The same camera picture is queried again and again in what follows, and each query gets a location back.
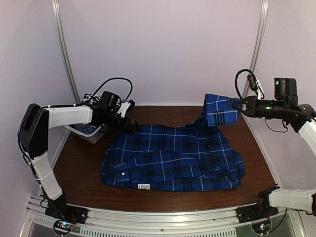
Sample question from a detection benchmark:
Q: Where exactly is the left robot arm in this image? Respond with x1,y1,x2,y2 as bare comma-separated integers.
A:
17,91,140,219

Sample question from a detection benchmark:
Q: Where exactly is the right circuit board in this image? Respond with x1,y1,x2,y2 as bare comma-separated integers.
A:
251,220,272,235

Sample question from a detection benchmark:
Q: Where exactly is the left aluminium frame post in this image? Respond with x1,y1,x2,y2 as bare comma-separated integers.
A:
51,0,80,103

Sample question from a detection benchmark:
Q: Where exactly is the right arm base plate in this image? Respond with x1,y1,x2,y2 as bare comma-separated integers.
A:
236,204,278,224

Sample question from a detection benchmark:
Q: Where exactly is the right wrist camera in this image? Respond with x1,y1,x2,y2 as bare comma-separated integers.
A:
247,74,265,100

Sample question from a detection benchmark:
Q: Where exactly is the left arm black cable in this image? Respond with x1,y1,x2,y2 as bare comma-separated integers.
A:
17,77,133,163

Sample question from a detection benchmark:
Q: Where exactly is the aluminium frame post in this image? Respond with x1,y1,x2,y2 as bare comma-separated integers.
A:
51,0,80,103
243,0,270,98

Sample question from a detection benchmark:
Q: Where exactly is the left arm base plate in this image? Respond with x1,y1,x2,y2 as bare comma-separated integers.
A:
45,204,88,224

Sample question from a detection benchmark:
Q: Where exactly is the right aluminium frame post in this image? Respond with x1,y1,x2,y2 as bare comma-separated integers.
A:
243,0,270,98

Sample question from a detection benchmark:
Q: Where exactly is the black white checked shirt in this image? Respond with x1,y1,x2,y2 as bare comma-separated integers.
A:
81,93,101,104

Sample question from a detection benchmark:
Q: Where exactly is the left circuit board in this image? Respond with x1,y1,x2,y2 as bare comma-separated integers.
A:
53,220,74,236

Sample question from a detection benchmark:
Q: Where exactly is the blue plaid long sleeve shirt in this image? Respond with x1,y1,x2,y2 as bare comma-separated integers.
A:
100,94,245,192

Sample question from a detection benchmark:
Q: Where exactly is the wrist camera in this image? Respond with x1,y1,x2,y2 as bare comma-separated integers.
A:
118,100,135,118
247,74,265,100

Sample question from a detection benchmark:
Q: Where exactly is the blue patterned shirt in basket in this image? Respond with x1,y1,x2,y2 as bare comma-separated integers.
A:
73,124,98,135

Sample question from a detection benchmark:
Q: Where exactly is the circuit board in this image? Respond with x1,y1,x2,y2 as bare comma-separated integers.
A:
251,220,272,235
53,220,74,236

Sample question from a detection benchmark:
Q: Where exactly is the front aluminium rail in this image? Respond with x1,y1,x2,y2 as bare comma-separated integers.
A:
18,196,307,237

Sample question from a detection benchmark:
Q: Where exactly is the grey plastic laundry basket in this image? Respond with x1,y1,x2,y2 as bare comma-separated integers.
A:
64,125,111,144

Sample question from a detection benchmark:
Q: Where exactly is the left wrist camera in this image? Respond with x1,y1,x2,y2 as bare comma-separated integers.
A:
118,100,135,118

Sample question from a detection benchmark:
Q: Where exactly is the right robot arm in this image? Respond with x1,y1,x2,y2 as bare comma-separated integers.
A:
232,78,316,218

